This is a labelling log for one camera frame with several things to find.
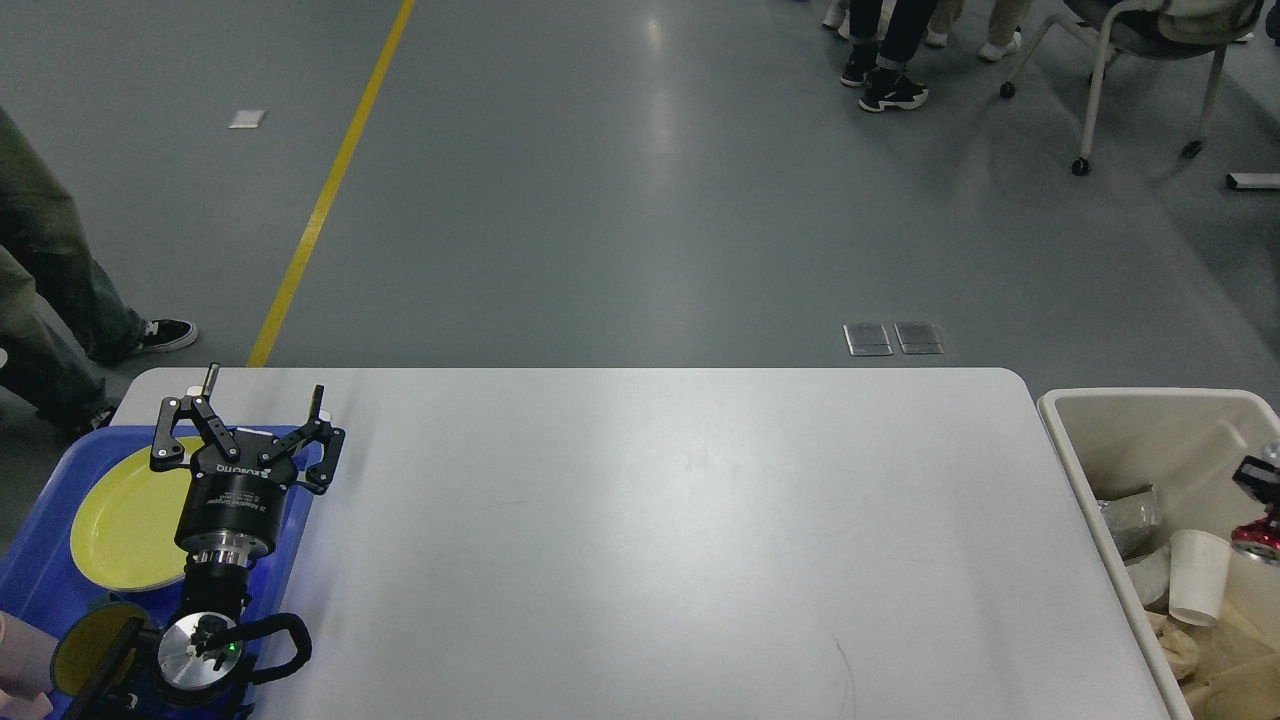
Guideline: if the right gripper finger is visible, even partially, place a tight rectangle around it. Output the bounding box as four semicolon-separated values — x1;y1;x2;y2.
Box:
1231;455;1279;506

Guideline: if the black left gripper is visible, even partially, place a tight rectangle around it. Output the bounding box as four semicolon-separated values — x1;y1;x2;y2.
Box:
148;363;344;566

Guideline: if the white paper cup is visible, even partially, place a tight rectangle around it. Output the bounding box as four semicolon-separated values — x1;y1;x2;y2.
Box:
1124;544;1171;612
1167;529;1233;626

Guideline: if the yellow plate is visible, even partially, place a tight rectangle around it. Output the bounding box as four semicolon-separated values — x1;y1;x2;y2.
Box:
69;447;191;569

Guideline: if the brown paper bag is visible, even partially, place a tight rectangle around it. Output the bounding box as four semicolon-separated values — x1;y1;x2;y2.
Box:
1181;557;1279;719

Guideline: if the pink mug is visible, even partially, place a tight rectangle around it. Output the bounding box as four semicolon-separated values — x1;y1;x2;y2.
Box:
1;612;58;719

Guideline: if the brown paper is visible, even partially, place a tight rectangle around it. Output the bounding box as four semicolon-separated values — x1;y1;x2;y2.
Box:
1146;611;1201;683

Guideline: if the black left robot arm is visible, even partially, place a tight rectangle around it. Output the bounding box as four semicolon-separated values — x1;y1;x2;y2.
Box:
50;364;346;719

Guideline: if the beige plastic bin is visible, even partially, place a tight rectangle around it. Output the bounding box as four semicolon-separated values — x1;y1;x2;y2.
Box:
1038;388;1277;719

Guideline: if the blue plastic tray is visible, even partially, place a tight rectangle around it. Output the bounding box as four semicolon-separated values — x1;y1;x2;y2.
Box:
0;427;323;720

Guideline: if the person in jeans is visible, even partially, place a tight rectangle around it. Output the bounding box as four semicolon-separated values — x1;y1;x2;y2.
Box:
1;113;198;439

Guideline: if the white bar on floor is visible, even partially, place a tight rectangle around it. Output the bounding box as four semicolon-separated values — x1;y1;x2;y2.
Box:
1225;170;1280;192

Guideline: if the white paper on floor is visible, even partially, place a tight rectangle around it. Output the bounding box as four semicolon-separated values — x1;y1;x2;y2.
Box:
227;109;268;129

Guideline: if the right floor socket plate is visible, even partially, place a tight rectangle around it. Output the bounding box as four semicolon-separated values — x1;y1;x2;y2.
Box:
893;322;945;355

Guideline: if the floor socket plate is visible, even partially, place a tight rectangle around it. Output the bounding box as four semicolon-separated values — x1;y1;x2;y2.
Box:
844;322;895;357
893;322;945;355

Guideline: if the left floor socket plate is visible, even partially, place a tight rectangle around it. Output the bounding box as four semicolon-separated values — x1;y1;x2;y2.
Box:
844;322;895;357

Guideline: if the office chair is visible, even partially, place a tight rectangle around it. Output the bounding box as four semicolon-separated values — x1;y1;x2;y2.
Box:
1000;0;1266;177

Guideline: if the person in beige trousers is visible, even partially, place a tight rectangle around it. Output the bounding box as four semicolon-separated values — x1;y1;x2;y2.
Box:
924;1;1032;63

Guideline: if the person in black coat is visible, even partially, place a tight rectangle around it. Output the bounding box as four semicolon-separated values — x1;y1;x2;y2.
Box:
840;1;938;113

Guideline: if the person in white sneakers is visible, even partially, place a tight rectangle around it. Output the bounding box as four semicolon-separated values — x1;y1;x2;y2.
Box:
820;0;851;35

